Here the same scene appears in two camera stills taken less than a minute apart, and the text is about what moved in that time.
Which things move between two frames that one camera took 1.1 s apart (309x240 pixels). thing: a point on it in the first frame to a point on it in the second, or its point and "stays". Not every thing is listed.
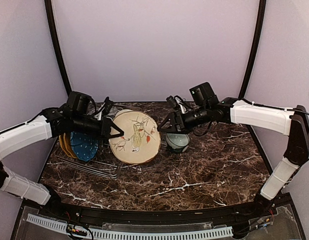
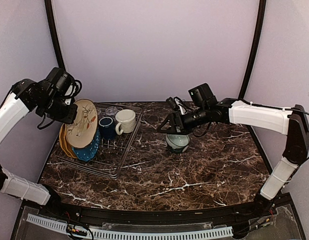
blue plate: [85, 146] stays
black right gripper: [177, 118] stays
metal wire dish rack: [104, 162] stays
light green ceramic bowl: [177, 140] stays
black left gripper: [106, 124] to [70, 117]
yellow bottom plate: [141, 142] to [82, 132]
